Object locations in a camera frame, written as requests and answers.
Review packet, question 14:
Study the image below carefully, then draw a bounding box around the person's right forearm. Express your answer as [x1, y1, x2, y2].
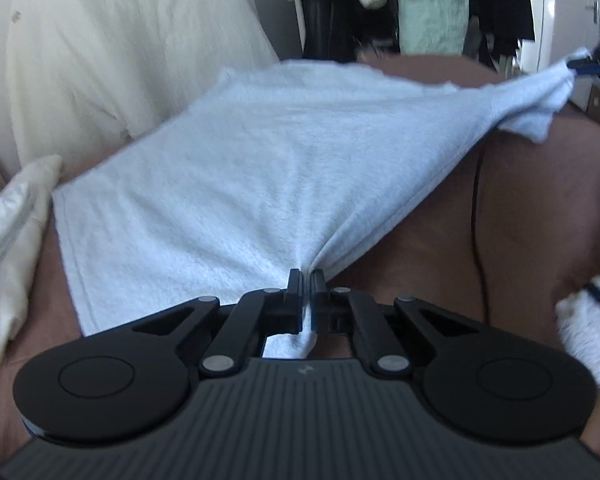
[555, 220, 600, 419]

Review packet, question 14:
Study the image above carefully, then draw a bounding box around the brown bed sheet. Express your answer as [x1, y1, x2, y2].
[0, 52, 600, 461]

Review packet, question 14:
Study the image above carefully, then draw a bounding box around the cream quilted duvet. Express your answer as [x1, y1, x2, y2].
[4, 0, 282, 167]

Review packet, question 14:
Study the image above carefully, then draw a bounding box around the white door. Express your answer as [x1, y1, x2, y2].
[529, 0, 600, 72]

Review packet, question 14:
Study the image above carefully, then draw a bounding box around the mint green hanging shirt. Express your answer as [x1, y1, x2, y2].
[397, 0, 471, 57]

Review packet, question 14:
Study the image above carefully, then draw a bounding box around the cream cloth at left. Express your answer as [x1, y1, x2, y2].
[0, 154, 64, 368]

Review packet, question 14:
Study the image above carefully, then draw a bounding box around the white terry towel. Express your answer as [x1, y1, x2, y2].
[51, 49, 593, 361]

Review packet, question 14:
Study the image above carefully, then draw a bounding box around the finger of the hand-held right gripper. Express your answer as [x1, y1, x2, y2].
[566, 30, 600, 79]

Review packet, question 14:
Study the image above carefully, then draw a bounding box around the black hanging garment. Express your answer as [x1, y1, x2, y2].
[300, 0, 402, 62]

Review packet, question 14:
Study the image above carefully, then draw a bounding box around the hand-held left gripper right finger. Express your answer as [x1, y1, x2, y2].
[310, 269, 476, 380]

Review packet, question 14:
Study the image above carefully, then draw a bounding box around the black cable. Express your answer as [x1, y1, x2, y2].
[469, 146, 492, 322]

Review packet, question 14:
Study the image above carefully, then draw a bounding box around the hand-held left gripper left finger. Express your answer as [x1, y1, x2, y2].
[130, 269, 305, 379]

